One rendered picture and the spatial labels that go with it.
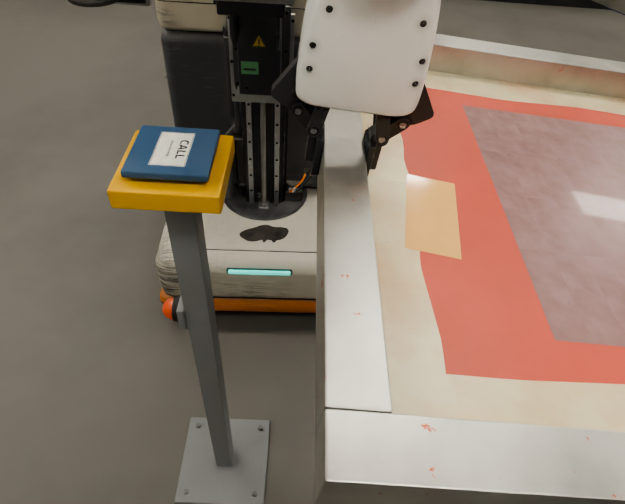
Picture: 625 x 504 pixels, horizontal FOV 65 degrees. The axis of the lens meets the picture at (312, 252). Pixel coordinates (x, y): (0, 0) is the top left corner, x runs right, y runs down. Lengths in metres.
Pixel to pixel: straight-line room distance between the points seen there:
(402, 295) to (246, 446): 1.08
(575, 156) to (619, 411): 0.32
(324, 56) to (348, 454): 0.27
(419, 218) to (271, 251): 1.03
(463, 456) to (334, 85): 0.27
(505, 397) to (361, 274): 0.12
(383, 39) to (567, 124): 0.36
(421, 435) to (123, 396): 1.32
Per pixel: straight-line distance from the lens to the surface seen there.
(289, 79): 0.41
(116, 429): 1.50
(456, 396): 0.34
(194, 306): 0.80
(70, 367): 1.64
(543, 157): 0.60
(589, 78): 0.79
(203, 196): 0.57
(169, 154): 0.61
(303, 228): 1.51
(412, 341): 0.35
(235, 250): 1.45
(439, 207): 0.47
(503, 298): 0.41
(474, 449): 0.29
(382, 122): 0.43
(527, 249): 0.47
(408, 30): 0.38
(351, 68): 0.39
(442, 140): 0.56
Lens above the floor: 1.32
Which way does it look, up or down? 46 degrees down
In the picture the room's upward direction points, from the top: 5 degrees clockwise
